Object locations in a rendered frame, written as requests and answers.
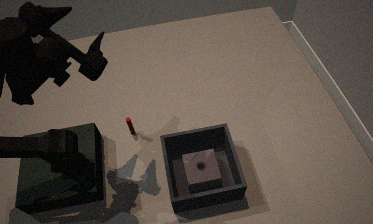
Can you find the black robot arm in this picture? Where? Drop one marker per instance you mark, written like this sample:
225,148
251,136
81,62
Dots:
25,73

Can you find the dark red peg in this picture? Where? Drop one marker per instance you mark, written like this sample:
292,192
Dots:
128,120

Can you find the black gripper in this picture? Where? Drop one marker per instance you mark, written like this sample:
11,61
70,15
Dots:
55,50

